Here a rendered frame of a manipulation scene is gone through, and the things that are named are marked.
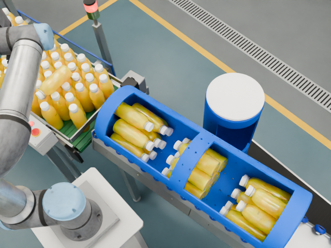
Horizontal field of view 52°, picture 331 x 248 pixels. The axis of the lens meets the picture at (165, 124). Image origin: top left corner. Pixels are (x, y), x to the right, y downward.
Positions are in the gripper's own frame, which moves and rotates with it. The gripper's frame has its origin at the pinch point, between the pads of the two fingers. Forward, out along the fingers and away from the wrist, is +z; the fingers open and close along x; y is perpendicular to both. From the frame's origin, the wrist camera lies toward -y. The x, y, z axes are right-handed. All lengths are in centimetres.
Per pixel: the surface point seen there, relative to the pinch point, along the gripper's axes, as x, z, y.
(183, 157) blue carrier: -47, 17, -40
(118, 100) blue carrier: -27.7, 19.3, -8.5
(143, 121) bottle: -35.2, 24.5, -18.2
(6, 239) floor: 78, 139, -27
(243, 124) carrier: -80, 43, -24
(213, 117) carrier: -68, 44, -16
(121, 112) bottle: -27.2, 25.5, -10.9
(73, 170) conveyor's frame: 21, 123, 5
